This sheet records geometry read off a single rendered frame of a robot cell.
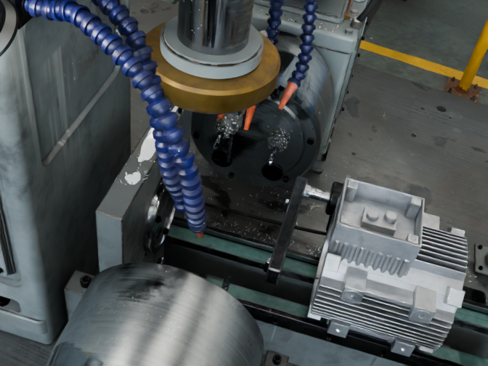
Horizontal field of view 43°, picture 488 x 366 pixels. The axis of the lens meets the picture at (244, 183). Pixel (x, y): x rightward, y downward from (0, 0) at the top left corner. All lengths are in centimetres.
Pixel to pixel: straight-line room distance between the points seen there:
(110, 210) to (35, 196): 10
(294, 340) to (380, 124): 76
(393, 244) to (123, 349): 40
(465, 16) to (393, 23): 53
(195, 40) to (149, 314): 32
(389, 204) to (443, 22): 317
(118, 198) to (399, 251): 40
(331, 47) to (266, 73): 50
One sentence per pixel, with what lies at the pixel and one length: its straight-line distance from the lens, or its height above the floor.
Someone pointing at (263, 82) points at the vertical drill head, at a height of 133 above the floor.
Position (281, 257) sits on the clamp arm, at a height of 106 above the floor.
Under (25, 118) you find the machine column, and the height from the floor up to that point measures 128.
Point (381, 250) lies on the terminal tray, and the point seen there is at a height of 112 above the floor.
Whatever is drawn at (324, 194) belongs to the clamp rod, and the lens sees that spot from 109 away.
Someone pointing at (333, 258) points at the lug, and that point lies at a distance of 91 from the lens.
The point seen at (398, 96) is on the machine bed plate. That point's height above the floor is 80.
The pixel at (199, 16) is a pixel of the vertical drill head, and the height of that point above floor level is 140.
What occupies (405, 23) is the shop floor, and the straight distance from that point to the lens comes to 395.
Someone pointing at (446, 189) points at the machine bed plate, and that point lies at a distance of 154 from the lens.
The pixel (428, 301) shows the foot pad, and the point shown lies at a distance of 93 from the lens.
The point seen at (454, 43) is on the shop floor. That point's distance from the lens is 390.
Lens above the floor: 177
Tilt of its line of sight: 44 degrees down
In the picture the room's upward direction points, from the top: 10 degrees clockwise
